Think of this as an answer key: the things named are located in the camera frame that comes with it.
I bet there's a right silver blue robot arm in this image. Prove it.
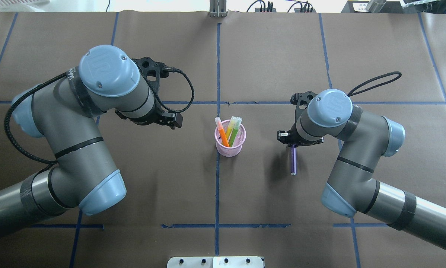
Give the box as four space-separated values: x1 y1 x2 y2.
277 89 446 250

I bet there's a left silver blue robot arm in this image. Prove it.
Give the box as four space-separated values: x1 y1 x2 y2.
0 45 183 239

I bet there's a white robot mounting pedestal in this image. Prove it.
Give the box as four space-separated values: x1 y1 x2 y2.
167 256 265 268

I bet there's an orange highlighter pen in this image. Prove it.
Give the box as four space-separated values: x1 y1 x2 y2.
215 117 229 147

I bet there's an aluminium frame post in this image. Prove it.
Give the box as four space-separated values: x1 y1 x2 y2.
209 0 227 17

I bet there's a black left camera cable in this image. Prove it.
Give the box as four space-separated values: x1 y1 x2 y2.
4 65 195 165

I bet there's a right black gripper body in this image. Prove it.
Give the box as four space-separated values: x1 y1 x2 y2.
287 127 324 146

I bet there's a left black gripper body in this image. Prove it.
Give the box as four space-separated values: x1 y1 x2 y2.
115 95 165 125

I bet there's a black camera cable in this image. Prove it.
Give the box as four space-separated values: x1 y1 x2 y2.
347 71 402 98
4 65 195 165

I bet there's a yellow highlighter pen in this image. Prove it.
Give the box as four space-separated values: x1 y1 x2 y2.
225 117 237 142

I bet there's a black right camera cable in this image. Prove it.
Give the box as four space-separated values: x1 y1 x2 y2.
347 71 402 98

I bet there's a purple highlighter pen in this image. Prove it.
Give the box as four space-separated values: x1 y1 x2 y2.
290 144 297 175

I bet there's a green highlighter pen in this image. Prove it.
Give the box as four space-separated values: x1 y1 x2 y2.
229 117 242 147

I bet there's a pink mesh pen holder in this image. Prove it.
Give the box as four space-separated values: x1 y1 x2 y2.
214 124 246 157

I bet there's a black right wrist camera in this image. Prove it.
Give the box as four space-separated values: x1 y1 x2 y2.
290 90 317 119

